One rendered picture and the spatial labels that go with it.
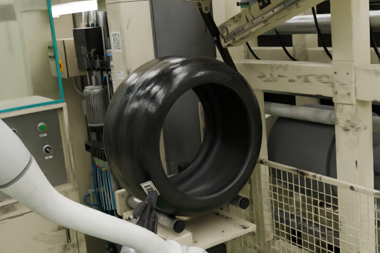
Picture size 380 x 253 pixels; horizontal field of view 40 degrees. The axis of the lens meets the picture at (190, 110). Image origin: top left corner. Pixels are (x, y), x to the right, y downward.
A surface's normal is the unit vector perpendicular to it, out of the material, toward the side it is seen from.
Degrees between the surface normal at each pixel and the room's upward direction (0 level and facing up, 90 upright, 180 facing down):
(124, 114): 63
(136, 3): 90
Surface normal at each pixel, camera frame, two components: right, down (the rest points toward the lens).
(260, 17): -0.83, 0.18
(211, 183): -0.47, -0.78
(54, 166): 0.55, 0.11
